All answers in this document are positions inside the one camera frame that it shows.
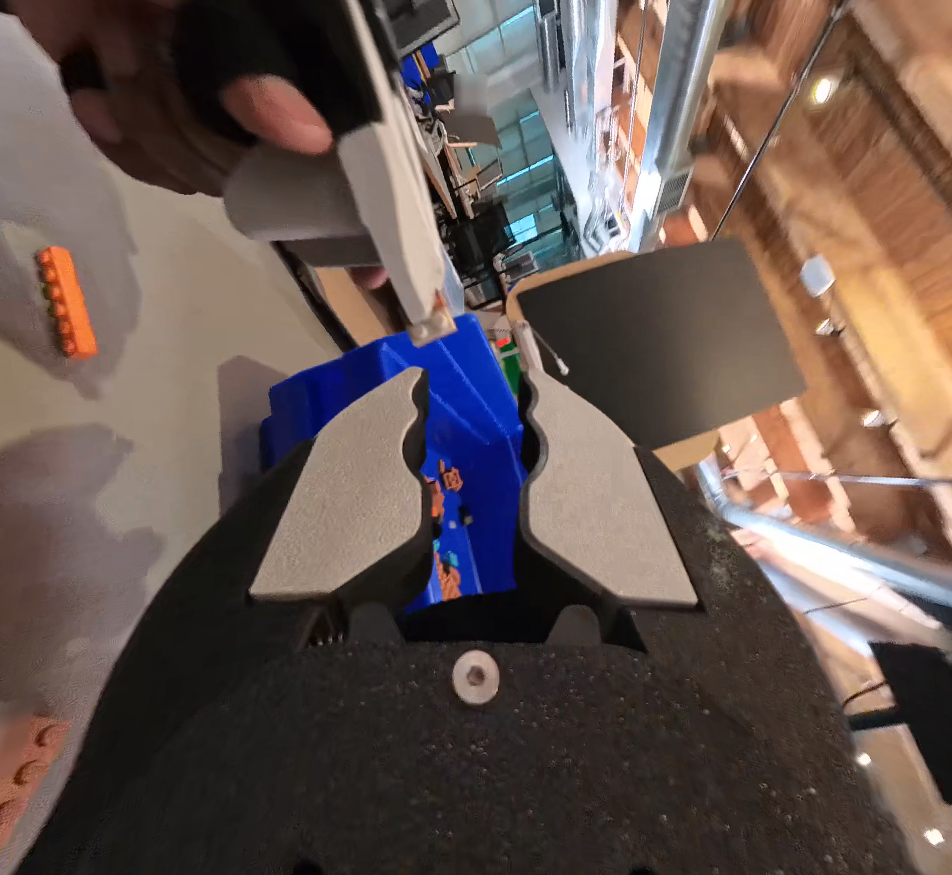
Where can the orange toy brick plate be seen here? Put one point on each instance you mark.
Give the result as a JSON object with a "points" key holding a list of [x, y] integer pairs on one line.
{"points": [[67, 302]]}

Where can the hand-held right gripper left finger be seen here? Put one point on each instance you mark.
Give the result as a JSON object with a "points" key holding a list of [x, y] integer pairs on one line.
{"points": [[349, 510]]}

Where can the pile of loose toy bricks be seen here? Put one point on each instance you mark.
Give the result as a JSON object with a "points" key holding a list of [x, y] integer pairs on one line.
{"points": [[450, 481]]}

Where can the brick chunk with coloured studs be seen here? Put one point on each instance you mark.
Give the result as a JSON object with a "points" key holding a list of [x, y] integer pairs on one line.
{"points": [[30, 748]]}

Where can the blue plastic bin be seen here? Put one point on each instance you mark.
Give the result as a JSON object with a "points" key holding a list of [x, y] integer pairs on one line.
{"points": [[461, 399]]}

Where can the silver air duct with grille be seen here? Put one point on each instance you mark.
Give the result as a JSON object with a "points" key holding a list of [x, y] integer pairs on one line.
{"points": [[684, 71]]}

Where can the white ceiling access point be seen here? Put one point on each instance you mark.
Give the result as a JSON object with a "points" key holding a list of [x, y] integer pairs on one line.
{"points": [[818, 276]]}

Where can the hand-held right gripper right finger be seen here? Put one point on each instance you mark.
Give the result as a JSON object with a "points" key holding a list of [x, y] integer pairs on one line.
{"points": [[595, 518]]}

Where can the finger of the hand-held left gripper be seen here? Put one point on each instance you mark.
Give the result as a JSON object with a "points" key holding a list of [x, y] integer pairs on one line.
{"points": [[394, 220], [335, 254]]}

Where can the black stand bar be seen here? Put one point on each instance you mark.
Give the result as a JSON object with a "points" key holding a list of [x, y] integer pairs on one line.
{"points": [[922, 704]]}

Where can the black plywood-edged panel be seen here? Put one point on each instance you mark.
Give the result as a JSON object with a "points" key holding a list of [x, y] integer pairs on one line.
{"points": [[476, 127], [654, 339]]}

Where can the green toy brick baseplate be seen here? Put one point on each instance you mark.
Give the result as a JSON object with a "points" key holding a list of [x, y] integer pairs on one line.
{"points": [[512, 369]]}

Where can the black office chair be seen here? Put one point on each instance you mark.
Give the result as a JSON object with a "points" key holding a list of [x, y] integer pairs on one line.
{"points": [[483, 242]]}

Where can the person's left hand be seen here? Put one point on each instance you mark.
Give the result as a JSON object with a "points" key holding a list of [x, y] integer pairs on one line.
{"points": [[275, 116]]}

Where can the small pale brick piece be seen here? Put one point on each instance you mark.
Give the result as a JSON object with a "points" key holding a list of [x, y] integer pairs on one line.
{"points": [[431, 328]]}

